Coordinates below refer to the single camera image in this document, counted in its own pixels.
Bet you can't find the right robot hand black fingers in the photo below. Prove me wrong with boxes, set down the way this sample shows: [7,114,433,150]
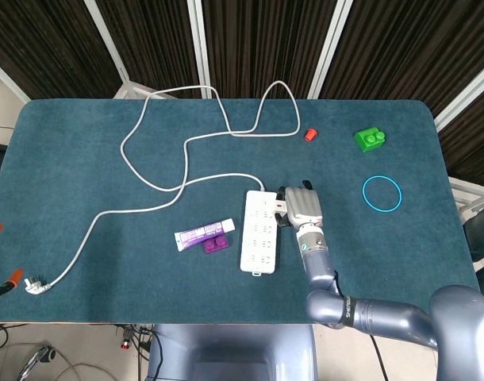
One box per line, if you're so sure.
[275,180,325,230]

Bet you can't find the white power strip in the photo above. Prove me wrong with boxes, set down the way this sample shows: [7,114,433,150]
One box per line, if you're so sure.
[240,190,280,277]

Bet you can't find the chrome metal leg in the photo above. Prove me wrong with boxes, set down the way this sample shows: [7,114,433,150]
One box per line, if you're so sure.
[18,344,56,381]

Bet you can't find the white metal rack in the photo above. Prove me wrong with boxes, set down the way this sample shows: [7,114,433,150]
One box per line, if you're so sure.
[448,176,484,217]

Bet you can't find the grey-blue robot torso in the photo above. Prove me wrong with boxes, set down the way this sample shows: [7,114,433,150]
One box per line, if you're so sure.
[146,323,318,381]

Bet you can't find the teal table cloth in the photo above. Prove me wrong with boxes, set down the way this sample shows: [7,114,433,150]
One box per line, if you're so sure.
[0,98,484,325]

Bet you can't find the green building block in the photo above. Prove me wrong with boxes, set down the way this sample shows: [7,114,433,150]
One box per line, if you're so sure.
[353,126,387,153]

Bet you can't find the white power cable with plug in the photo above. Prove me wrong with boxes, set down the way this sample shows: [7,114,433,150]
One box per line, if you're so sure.
[24,80,301,295]

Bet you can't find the purple white toothpaste tube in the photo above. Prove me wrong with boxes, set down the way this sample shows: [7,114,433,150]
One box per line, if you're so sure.
[174,218,236,252]

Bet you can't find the thin blue ring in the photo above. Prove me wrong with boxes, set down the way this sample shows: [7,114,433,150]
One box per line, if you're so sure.
[362,175,403,213]

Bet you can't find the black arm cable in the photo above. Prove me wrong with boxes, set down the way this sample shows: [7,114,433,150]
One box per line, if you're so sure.
[331,271,386,381]

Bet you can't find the purple building block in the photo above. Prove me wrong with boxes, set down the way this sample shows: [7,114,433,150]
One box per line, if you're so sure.
[202,235,230,255]

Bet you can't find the dark slatted screen white frame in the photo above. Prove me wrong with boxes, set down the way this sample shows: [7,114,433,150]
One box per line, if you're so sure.
[0,0,484,187]

